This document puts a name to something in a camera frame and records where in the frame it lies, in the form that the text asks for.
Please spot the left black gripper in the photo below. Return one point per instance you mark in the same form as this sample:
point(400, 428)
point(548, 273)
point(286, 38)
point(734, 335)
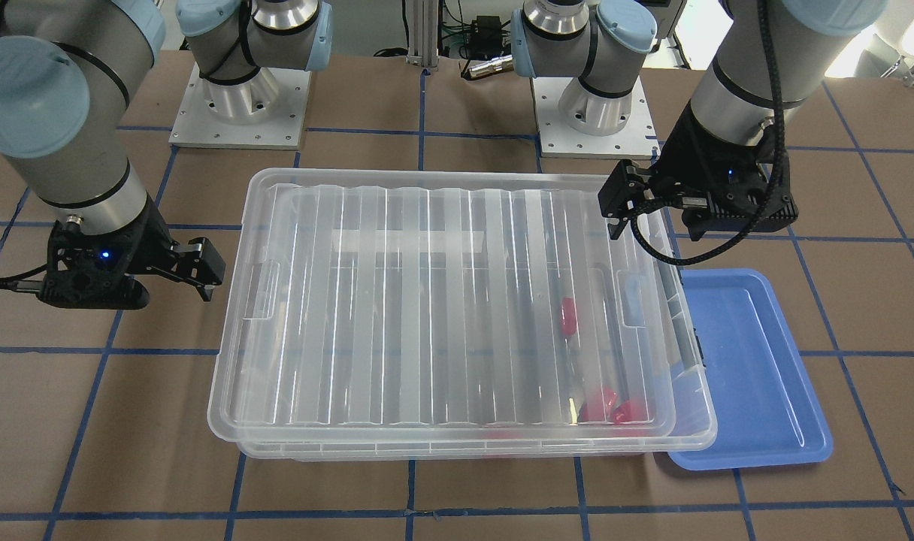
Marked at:
point(696, 160)

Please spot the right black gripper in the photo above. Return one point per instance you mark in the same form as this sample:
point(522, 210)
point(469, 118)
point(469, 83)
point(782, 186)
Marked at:
point(150, 239)

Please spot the clear plastic box lid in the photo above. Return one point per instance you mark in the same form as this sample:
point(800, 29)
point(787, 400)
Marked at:
point(283, 203)

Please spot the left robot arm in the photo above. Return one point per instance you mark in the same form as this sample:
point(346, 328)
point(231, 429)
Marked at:
point(772, 58)

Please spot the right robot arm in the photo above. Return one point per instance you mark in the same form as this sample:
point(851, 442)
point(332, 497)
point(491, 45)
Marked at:
point(69, 70)

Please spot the clear plastic storage box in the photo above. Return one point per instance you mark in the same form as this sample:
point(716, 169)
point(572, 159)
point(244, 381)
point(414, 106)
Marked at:
point(690, 406)

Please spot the blue plastic tray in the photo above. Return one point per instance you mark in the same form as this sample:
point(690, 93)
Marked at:
point(768, 414)

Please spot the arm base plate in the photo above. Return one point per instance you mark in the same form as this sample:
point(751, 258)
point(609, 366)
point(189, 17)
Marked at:
point(265, 113)
point(574, 123)

